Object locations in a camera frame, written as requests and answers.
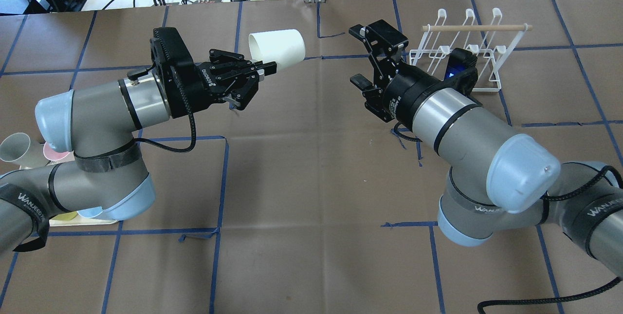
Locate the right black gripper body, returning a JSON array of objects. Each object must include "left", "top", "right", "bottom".
[{"left": 363, "top": 60, "right": 442, "bottom": 127}]

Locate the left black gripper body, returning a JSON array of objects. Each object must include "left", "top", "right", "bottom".
[{"left": 165, "top": 61, "right": 260, "bottom": 117}]

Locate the white plastic cup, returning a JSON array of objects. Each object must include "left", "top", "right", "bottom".
[{"left": 248, "top": 29, "right": 306, "bottom": 72}]

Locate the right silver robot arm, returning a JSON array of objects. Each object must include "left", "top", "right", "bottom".
[{"left": 349, "top": 19, "right": 623, "bottom": 277}]

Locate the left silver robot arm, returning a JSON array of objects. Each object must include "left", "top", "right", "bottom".
[{"left": 1, "top": 46, "right": 279, "bottom": 254}]

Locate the pink plastic cup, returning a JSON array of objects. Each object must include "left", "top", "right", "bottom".
[{"left": 42, "top": 142, "right": 74, "bottom": 165}]

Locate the light blue cup near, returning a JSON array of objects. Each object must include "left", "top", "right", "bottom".
[{"left": 78, "top": 206, "right": 105, "bottom": 220}]

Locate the yellow plastic cup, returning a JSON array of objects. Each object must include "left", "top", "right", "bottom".
[{"left": 50, "top": 211, "right": 78, "bottom": 222}]

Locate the grey plastic cup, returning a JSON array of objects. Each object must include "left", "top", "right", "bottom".
[{"left": 0, "top": 132, "right": 49, "bottom": 168}]

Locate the cream plastic tray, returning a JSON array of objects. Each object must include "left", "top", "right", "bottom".
[{"left": 50, "top": 215, "right": 118, "bottom": 227}]

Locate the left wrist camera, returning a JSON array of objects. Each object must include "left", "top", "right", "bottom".
[{"left": 150, "top": 26, "right": 195, "bottom": 80}]

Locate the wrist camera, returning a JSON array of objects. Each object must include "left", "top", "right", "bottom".
[
  {"left": 150, "top": 26, "right": 195, "bottom": 80},
  {"left": 443, "top": 48, "right": 478, "bottom": 96}
]

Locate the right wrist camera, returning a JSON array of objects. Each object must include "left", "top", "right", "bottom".
[{"left": 443, "top": 48, "right": 478, "bottom": 96}]

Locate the white wire cup rack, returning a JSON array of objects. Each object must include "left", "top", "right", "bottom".
[{"left": 409, "top": 8, "right": 532, "bottom": 92}]

